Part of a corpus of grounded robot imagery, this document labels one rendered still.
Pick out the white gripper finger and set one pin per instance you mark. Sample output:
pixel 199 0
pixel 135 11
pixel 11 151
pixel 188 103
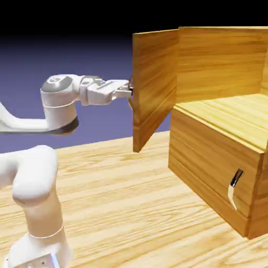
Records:
pixel 128 85
pixel 122 94

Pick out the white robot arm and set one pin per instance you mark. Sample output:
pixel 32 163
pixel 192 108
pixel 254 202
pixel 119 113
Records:
pixel 58 104

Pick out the tall light wood cabinet door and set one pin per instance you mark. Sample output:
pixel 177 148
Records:
pixel 155 88

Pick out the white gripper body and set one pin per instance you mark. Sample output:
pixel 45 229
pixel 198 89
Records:
pixel 100 93

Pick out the light wood cabinet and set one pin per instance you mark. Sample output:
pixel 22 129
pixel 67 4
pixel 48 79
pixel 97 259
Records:
pixel 219 88

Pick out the wide light wood cabinet door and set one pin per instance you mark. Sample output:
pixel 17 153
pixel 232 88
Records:
pixel 205 159

